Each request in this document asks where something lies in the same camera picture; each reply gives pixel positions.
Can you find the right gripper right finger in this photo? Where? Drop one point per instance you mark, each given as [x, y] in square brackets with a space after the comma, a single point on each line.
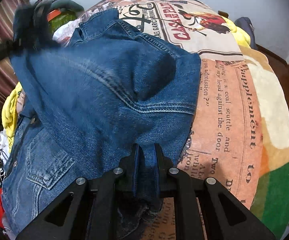
[205, 209]

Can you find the newspaper print bed blanket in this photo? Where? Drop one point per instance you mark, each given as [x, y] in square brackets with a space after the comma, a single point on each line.
[225, 141]

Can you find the orange shoe box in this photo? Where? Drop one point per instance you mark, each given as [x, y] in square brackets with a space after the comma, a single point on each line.
[54, 13]

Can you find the beige green plush blanket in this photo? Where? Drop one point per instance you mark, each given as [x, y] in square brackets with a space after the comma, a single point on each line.
[271, 202]

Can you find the yellow fleece blanket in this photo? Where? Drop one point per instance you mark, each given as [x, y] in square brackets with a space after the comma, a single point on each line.
[9, 112]

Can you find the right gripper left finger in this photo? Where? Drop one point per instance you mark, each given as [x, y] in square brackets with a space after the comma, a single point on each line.
[86, 209]

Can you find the grey purple backpack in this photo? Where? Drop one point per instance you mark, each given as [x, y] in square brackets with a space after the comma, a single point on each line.
[246, 31]

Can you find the blue denim jacket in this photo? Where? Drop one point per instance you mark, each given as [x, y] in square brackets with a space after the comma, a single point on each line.
[86, 105]

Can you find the green patterned storage box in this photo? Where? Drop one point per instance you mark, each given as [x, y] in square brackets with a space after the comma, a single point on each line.
[65, 17]

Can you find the grey pillow on pile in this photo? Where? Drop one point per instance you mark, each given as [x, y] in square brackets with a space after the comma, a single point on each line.
[66, 4]

